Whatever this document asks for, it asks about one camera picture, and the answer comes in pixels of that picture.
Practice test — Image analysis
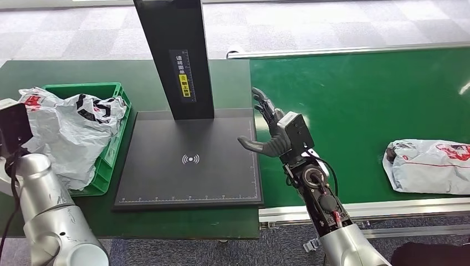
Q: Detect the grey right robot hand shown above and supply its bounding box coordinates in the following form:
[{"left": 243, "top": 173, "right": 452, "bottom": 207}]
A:
[{"left": 237, "top": 86, "right": 293, "bottom": 159}]

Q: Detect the grey courier bag package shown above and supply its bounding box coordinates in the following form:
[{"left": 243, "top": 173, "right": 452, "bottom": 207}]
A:
[
  {"left": 382, "top": 139, "right": 470, "bottom": 196},
  {"left": 18, "top": 86, "right": 128, "bottom": 191}
]

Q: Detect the black inbound scanner machine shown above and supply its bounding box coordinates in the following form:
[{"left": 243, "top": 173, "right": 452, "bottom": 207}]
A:
[{"left": 111, "top": 0, "right": 265, "bottom": 212}]

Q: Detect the green conveyor belt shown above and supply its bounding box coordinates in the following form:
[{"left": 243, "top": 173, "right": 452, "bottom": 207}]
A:
[{"left": 249, "top": 48, "right": 470, "bottom": 210}]

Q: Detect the black and yellow label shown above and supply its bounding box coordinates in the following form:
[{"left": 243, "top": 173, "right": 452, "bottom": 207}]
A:
[{"left": 168, "top": 49, "right": 197, "bottom": 104}]

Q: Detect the dark green table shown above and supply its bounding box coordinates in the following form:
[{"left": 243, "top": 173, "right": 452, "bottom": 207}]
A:
[{"left": 0, "top": 59, "right": 262, "bottom": 240}]

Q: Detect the green plastic crate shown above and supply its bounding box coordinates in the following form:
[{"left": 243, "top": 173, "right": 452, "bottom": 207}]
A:
[{"left": 43, "top": 82, "right": 132, "bottom": 197}]

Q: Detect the black cloth object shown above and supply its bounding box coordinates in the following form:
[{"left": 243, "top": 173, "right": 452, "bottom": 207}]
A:
[{"left": 390, "top": 241, "right": 470, "bottom": 266}]

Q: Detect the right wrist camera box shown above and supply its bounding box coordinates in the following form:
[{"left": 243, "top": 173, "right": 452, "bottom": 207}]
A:
[{"left": 277, "top": 111, "right": 316, "bottom": 155}]

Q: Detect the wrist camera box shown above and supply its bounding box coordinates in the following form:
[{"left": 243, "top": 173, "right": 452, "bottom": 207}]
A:
[
  {"left": 0, "top": 98, "right": 34, "bottom": 157},
  {"left": 277, "top": 111, "right": 316, "bottom": 155}
]

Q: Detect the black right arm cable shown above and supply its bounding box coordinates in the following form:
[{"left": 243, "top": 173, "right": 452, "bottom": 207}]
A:
[{"left": 305, "top": 150, "right": 339, "bottom": 197}]

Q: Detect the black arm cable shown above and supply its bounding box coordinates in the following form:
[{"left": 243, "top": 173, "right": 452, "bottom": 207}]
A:
[
  {"left": 305, "top": 150, "right": 339, "bottom": 197},
  {"left": 0, "top": 146, "right": 23, "bottom": 259}
]

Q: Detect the grey conveyor bracket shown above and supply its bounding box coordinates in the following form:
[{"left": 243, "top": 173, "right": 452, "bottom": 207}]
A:
[{"left": 303, "top": 238, "right": 323, "bottom": 254}]

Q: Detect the thin aluminium conveyor rail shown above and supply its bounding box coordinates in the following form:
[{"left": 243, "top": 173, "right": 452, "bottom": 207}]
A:
[{"left": 226, "top": 42, "right": 470, "bottom": 60}]

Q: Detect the wide aluminium conveyor rail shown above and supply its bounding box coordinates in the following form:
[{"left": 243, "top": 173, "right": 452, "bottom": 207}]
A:
[{"left": 258, "top": 197, "right": 470, "bottom": 240}]

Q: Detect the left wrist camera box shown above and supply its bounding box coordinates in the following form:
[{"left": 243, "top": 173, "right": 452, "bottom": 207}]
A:
[{"left": 0, "top": 98, "right": 34, "bottom": 157}]

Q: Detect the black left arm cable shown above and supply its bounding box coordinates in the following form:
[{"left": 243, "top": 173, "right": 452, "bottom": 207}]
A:
[{"left": 0, "top": 146, "right": 23, "bottom": 259}]

